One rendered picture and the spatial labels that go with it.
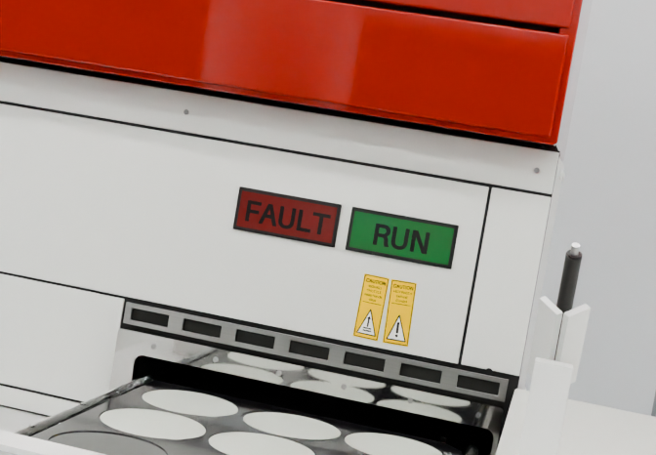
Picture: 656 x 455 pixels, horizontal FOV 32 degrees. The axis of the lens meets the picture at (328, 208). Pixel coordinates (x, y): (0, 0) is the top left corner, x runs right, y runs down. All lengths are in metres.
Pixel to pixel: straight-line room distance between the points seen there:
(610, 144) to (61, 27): 1.66
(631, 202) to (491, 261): 1.50
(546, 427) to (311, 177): 0.48
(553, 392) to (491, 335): 0.36
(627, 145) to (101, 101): 1.62
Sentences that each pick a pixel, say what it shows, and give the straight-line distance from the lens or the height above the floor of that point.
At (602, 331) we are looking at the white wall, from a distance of 2.75.
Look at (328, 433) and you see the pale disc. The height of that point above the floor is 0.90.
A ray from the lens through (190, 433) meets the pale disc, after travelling 1.11.
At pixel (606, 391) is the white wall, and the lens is 2.77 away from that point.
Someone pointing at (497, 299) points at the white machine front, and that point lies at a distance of 1.25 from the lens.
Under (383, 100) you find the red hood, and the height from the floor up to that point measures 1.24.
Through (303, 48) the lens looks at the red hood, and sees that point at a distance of 1.24.
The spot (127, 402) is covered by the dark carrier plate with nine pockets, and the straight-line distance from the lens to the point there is 1.18.
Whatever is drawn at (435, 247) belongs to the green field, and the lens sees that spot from 1.25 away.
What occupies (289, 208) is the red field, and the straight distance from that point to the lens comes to 1.28.
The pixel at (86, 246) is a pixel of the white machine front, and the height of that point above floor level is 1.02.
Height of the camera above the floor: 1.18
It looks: 3 degrees down
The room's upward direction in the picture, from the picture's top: 10 degrees clockwise
